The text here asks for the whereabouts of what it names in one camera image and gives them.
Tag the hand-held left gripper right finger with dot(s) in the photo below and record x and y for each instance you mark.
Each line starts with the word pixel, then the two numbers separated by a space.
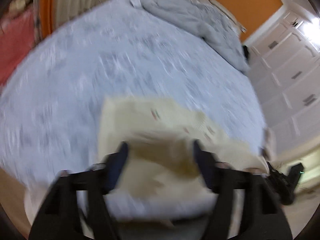
pixel 201 160

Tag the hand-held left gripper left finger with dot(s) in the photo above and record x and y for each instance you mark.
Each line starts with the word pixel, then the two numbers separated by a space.
pixel 119 160

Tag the cream small garment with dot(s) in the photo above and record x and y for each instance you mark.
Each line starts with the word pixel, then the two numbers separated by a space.
pixel 160 140

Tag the bed with pale blue sheet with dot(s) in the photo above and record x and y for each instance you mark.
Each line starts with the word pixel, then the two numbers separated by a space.
pixel 105 80

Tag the white panelled wardrobe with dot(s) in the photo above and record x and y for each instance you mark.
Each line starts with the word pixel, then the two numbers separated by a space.
pixel 287 75

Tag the grey crumpled duvet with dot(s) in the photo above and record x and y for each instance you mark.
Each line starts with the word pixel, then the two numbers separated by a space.
pixel 200 22

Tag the pink cloth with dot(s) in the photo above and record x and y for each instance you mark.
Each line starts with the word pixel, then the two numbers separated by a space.
pixel 15 42

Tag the small white object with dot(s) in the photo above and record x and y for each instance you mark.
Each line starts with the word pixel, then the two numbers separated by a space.
pixel 135 1

